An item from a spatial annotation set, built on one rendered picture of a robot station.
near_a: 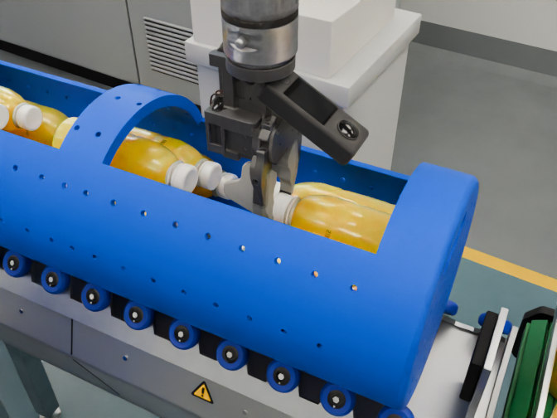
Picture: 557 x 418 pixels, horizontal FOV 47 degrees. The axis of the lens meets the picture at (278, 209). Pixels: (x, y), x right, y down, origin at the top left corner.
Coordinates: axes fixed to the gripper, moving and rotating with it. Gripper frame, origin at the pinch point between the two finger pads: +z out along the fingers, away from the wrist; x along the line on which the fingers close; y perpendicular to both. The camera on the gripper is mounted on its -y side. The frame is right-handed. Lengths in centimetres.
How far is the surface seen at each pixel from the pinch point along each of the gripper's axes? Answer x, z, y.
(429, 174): -4.4, -7.9, -16.1
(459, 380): -2.8, 22.5, -25.7
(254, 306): 12.7, 2.8, -3.4
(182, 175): 1.0, -1.3, 12.9
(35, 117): -6.4, 3.9, 45.4
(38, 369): -8, 92, 75
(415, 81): -241, 116, 40
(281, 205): 0.9, -1.6, -0.8
